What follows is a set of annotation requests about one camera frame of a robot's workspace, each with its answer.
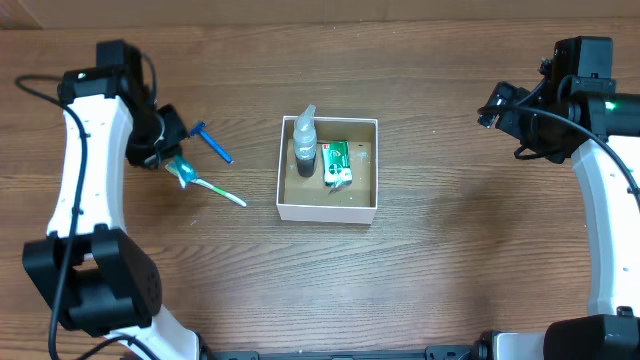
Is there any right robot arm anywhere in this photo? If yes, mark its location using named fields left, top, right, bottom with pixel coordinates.
left=467, top=36, right=639, bottom=359

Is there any clear soap pump bottle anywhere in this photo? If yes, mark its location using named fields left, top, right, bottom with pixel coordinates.
left=292, top=104, right=318, bottom=178

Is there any blue disposable razor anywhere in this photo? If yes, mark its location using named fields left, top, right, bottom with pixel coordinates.
left=190, top=122, right=234, bottom=164

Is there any green soap bar pack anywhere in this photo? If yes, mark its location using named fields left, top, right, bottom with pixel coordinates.
left=321, top=141, right=353, bottom=189

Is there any green white toothbrush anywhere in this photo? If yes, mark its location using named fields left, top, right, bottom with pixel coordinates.
left=165, top=162, right=247, bottom=208

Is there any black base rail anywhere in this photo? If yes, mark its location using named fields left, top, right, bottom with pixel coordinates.
left=200, top=345, right=472, bottom=360

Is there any white cardboard box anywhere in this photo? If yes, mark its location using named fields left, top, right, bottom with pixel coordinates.
left=276, top=116, right=379, bottom=225

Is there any white green toothpaste tube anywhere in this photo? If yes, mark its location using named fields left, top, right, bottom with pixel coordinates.
left=166, top=155, right=199, bottom=189

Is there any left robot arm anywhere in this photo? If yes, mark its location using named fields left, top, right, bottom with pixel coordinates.
left=22, top=40, right=208, bottom=359

